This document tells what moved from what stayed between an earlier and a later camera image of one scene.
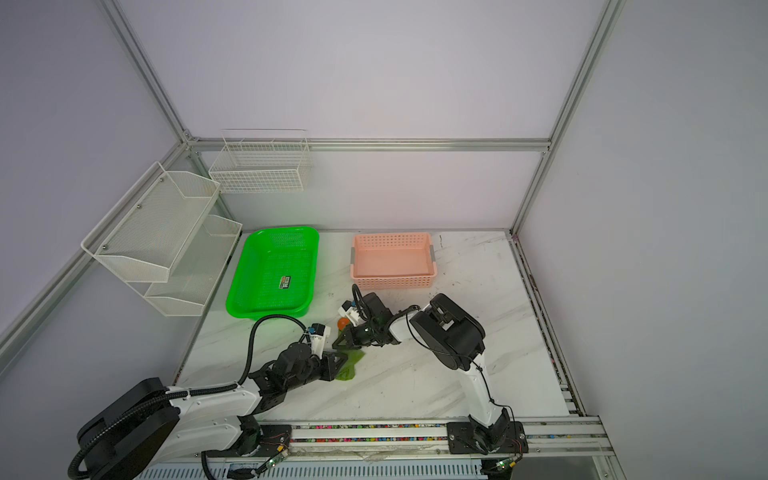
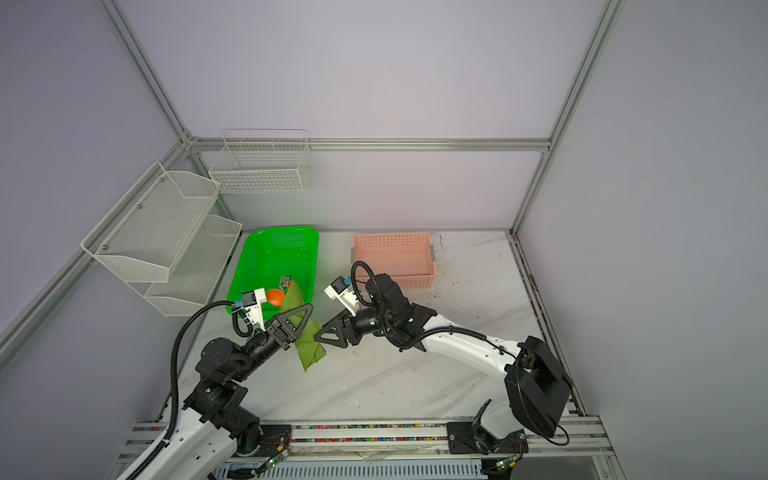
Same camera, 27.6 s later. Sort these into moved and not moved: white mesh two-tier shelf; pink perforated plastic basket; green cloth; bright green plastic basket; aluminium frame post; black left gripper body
Moved: black left gripper body; green cloth
Not moved: white mesh two-tier shelf; pink perforated plastic basket; bright green plastic basket; aluminium frame post
